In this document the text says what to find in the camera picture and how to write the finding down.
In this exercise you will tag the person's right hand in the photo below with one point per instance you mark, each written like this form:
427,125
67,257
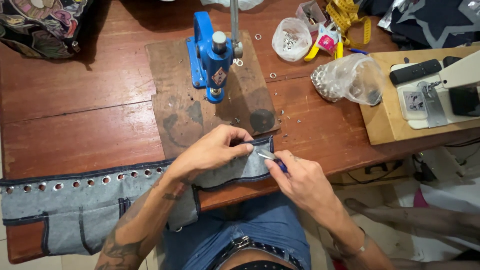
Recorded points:
305,183

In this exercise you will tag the person's left hand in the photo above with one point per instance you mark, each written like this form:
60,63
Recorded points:
204,153

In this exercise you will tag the grey denim piece with eyelets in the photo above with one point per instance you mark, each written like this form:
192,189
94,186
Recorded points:
75,202

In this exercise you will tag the blue denim shorts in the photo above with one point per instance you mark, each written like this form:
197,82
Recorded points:
258,217

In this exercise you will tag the black round disc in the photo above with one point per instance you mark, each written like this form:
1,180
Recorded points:
262,120

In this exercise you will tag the black studded belt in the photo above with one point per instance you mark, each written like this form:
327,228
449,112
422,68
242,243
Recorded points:
262,247

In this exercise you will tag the brown wooden press board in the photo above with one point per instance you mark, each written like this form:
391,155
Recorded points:
176,75

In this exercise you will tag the blue eyelet press machine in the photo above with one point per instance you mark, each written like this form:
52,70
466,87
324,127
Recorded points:
210,60

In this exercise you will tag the light wooden sewing machine base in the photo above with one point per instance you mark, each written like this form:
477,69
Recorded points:
378,112

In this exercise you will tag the clear plastic bag of rings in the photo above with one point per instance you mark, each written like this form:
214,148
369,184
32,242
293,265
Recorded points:
348,78

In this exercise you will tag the blue pen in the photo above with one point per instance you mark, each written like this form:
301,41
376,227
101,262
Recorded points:
358,51

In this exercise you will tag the white plastic bag of eyelets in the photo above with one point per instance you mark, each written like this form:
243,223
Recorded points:
290,39

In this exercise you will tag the pink and white packet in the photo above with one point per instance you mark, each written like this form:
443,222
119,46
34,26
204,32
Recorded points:
327,41

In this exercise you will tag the white cloth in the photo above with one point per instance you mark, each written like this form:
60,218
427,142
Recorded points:
450,197

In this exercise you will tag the black remote control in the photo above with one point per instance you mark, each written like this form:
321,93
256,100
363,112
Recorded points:
414,71

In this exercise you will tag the clear plastic box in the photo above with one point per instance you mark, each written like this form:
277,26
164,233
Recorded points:
311,13

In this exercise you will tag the yellow measuring tape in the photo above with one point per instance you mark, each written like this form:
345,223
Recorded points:
347,11

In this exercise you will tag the silver foil packet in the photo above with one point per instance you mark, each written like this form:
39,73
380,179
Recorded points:
392,13

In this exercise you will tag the white sewing machine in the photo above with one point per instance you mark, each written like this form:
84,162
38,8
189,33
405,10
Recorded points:
461,71

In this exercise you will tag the colourful patterned bag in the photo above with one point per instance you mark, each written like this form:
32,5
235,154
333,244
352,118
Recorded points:
41,26

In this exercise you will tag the dark fabric with star print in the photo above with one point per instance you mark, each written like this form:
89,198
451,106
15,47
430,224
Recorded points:
438,22

